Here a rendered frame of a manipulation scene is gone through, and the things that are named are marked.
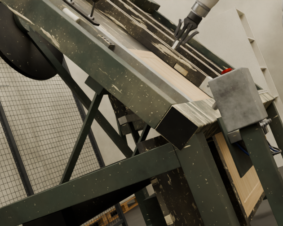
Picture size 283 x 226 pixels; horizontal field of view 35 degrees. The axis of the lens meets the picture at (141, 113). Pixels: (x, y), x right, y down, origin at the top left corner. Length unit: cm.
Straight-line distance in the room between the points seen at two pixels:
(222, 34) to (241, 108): 446
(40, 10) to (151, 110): 57
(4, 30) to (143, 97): 149
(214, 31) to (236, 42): 33
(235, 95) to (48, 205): 83
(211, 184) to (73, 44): 69
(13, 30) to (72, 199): 147
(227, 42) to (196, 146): 441
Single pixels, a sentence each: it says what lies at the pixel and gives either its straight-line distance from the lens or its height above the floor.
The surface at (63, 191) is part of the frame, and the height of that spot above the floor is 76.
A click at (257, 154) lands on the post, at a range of 148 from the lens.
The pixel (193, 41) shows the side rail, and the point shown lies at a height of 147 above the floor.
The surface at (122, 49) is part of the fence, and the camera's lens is 184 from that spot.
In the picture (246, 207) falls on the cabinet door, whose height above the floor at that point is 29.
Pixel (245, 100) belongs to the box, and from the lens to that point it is 144.
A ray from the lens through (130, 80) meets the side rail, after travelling 155.
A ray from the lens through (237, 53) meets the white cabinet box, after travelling 581.
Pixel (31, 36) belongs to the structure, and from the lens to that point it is 298.
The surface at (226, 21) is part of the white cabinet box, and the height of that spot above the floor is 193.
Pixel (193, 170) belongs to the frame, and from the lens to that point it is 150.
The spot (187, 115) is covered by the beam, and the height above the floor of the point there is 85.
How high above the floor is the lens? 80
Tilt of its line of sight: 5 degrees up
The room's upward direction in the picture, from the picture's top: 21 degrees counter-clockwise
